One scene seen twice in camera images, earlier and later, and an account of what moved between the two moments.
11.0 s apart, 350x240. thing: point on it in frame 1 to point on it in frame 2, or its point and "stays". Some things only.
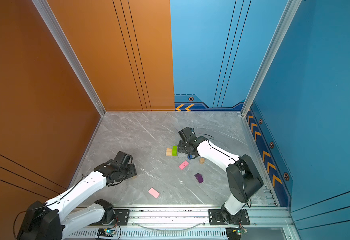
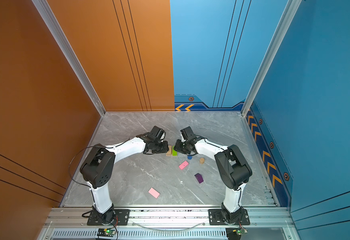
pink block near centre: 184,164 stays
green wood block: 174,150 stays
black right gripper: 181,144 stays
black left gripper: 133,171 to 165,149
